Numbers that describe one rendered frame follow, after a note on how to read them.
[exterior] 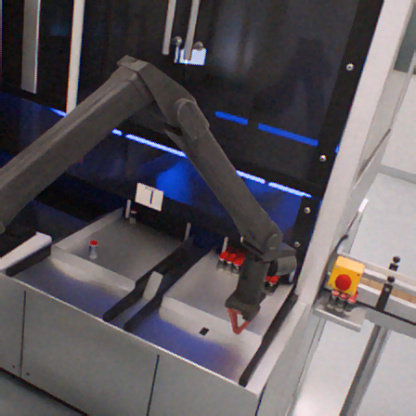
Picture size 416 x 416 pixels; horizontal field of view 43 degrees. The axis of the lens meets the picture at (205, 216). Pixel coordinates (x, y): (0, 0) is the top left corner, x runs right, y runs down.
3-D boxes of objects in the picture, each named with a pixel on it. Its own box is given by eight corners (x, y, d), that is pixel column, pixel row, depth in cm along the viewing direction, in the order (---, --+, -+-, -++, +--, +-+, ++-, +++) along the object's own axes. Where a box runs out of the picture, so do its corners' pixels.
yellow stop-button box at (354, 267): (332, 275, 144) (340, 252, 141) (358, 284, 142) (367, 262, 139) (326, 287, 138) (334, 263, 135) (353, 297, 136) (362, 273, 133)
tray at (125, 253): (121, 215, 170) (122, 206, 169) (192, 244, 162) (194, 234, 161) (50, 256, 141) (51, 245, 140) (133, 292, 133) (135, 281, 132)
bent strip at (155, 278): (149, 290, 136) (153, 270, 133) (160, 294, 135) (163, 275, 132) (119, 316, 124) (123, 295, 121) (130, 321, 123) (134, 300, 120)
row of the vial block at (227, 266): (217, 266, 152) (220, 253, 150) (276, 290, 147) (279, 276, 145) (214, 270, 150) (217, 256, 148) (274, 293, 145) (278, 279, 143)
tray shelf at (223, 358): (107, 215, 172) (108, 211, 172) (312, 297, 151) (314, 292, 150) (-4, 277, 132) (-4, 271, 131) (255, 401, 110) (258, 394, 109)
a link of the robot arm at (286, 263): (243, 220, 115) (269, 236, 108) (282, 216, 122) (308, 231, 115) (233, 269, 119) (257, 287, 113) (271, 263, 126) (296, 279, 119)
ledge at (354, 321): (323, 291, 155) (325, 285, 154) (367, 307, 151) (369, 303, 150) (312, 313, 143) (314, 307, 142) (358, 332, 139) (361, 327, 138)
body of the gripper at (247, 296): (265, 300, 123) (273, 273, 120) (250, 319, 114) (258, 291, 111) (240, 289, 125) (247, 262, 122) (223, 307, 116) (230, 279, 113)
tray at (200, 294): (214, 253, 159) (216, 243, 158) (296, 285, 152) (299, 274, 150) (161, 305, 130) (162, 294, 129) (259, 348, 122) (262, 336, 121)
